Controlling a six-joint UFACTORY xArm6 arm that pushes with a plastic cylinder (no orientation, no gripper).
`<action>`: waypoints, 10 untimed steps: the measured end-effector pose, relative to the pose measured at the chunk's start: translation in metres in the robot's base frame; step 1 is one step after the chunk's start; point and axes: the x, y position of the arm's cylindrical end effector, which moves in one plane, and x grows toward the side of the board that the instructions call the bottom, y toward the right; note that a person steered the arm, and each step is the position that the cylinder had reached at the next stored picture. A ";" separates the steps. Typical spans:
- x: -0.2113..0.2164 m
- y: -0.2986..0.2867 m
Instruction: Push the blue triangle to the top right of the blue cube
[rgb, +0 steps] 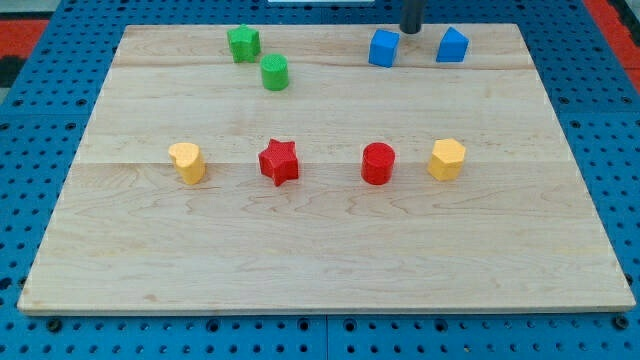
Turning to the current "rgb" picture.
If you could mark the red star block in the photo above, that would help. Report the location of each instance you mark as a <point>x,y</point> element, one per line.
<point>279,161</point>

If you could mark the blue cube block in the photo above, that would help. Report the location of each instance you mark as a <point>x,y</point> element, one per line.
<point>383,48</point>

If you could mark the blue triangle block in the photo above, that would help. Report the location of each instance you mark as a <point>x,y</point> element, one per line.
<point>453,46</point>

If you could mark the green star block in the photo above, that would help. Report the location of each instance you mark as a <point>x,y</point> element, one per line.
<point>244,43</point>

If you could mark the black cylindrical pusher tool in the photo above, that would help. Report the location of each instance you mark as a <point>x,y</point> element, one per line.
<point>412,16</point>

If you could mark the red cylinder block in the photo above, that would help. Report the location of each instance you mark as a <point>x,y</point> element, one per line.
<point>377,163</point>

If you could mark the light wooden board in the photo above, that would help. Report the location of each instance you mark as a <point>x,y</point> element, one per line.
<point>515,232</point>

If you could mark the yellow heart block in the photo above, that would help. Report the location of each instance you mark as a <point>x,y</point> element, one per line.
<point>188,161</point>

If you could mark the yellow hexagon block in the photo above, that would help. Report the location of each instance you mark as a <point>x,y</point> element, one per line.
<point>447,159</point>

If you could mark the green cylinder block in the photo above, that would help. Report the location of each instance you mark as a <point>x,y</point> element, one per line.
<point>274,72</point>

